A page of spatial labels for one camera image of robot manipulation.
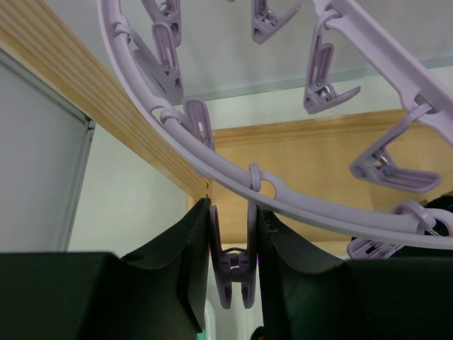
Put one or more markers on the purple round clip hanger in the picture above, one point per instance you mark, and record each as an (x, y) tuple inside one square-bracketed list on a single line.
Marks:
[(326, 156)]

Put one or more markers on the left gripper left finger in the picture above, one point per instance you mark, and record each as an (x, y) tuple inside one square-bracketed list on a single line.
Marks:
[(167, 282)]

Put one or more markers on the wooden hanger rack frame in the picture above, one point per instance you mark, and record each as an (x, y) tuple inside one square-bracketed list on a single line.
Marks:
[(31, 26)]

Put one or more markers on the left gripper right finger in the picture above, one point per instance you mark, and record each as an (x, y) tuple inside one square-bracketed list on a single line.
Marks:
[(302, 287)]

